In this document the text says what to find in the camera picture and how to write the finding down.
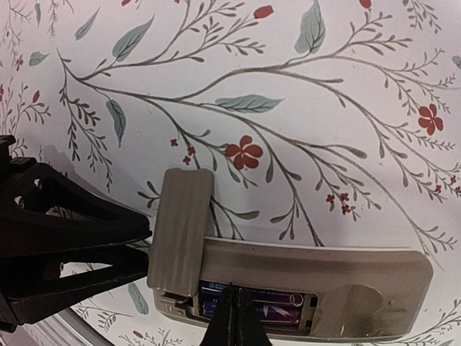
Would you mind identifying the grey battery compartment cover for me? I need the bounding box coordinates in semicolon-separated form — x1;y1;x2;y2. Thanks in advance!
147;168;214;297

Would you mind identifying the white remote control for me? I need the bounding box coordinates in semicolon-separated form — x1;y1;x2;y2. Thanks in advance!
152;237;434;343

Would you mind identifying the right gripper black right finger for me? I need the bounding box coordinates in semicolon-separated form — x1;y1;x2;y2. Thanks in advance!
237;288;270;346

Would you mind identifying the floral patterned table mat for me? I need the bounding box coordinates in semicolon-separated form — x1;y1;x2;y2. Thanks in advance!
1;1;460;345

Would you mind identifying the black battery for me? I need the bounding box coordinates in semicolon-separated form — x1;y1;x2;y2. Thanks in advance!
200;282;305;306
200;299;303;327

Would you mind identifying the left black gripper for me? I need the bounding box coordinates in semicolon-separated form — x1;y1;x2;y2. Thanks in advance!
1;135;151;332

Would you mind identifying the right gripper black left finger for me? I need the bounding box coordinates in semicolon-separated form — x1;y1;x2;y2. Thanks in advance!
205;284;237;345

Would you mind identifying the front aluminium rail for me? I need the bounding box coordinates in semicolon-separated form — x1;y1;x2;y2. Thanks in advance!
33;309;113;346

